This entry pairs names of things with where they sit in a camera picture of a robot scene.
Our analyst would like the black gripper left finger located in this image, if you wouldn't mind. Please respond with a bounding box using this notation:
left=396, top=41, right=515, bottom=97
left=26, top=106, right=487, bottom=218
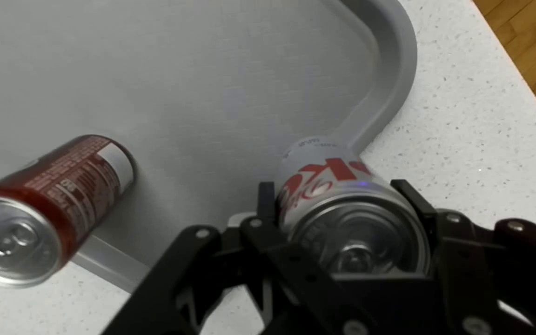
left=98, top=180, right=344, bottom=335

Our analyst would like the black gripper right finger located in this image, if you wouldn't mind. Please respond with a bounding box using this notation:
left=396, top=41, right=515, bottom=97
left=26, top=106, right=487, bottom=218
left=389, top=179, right=536, bottom=335

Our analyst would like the silver diet cola can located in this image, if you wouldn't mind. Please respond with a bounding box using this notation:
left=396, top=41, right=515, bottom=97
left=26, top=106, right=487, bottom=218
left=273, top=136, right=433, bottom=277

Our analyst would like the dark red soda can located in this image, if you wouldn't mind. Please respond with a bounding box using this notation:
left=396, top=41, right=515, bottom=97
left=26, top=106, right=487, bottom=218
left=0, top=132, right=137, bottom=288

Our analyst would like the gray plastic tray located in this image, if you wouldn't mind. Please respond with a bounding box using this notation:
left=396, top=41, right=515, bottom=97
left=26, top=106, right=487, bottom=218
left=0, top=0, right=418, bottom=294

